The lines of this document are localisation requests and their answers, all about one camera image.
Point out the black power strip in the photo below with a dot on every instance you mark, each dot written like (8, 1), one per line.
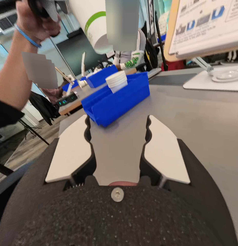
(67, 100)

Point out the person's left black sleeve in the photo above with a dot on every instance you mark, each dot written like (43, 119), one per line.
(7, 113)

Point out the black wall screen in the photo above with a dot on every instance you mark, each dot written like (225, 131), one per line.
(76, 53)

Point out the stack of white paper cups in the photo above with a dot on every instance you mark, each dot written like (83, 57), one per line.
(116, 80)

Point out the blue wristband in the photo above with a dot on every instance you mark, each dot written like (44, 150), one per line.
(27, 37)

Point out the black jacket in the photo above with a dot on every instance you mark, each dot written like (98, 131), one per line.
(42, 107)

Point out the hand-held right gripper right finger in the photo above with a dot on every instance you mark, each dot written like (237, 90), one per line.
(165, 153)

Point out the person's left forearm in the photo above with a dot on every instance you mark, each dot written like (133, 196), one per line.
(9, 76)

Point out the white board stand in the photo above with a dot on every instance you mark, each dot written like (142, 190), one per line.
(198, 82)

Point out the white paper cup green band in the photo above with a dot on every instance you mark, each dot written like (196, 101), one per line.
(80, 11)

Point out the black pole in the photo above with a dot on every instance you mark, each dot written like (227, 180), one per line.
(163, 57)

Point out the ceiling air vent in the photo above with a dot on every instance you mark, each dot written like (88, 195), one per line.
(5, 23)

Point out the black tripod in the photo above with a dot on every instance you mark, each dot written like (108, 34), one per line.
(34, 132)

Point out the red bag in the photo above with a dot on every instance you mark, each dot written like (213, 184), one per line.
(173, 66)

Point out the blue plastic bin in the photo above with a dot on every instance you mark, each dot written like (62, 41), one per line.
(121, 103)
(99, 76)

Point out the person's left hand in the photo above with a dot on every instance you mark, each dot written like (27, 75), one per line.
(34, 26)

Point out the wooden instruction board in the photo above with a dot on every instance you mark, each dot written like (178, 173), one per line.
(198, 28)

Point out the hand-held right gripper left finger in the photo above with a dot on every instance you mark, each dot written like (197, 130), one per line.
(70, 153)

